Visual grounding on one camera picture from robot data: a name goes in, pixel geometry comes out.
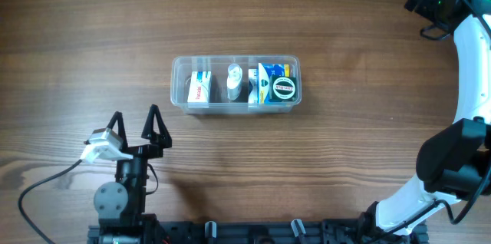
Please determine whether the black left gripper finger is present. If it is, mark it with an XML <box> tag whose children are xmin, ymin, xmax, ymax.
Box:
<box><xmin>107</xmin><ymin>111</ymin><xmax>128</xmax><ymax>148</ymax></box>
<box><xmin>141</xmin><ymin>104</ymin><xmax>173</xmax><ymax>148</ymax></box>

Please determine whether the white green medicine box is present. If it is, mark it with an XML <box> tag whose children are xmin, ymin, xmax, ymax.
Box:
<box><xmin>187</xmin><ymin>71</ymin><xmax>212</xmax><ymax>108</ymax></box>

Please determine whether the clear cap white spray bottle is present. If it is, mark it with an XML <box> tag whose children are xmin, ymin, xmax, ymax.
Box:
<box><xmin>226</xmin><ymin>64</ymin><xmax>242</xmax><ymax>101</ymax></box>

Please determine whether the white blue medicine box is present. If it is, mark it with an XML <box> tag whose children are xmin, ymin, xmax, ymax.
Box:
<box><xmin>248</xmin><ymin>68</ymin><xmax>259</xmax><ymax>104</ymax></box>

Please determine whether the blue yellow VapoDrops box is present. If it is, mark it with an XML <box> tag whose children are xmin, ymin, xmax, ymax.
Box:
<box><xmin>257</xmin><ymin>63</ymin><xmax>291</xmax><ymax>104</ymax></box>

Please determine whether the dark green round-logo box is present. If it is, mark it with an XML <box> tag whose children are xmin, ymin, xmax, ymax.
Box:
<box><xmin>269</xmin><ymin>75</ymin><xmax>298</xmax><ymax>102</ymax></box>

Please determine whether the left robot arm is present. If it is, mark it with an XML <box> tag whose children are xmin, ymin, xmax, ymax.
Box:
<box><xmin>87</xmin><ymin>104</ymin><xmax>172</xmax><ymax>244</ymax></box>

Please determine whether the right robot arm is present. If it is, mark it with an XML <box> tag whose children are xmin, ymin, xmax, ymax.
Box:
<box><xmin>352</xmin><ymin>0</ymin><xmax>490</xmax><ymax>243</ymax></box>

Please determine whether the clear plastic container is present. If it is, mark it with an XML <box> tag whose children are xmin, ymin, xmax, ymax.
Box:
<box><xmin>170</xmin><ymin>54</ymin><xmax>302</xmax><ymax>114</ymax></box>

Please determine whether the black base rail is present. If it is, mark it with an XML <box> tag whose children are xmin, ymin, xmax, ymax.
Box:
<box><xmin>154</xmin><ymin>219</ymin><xmax>429</xmax><ymax>244</ymax></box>

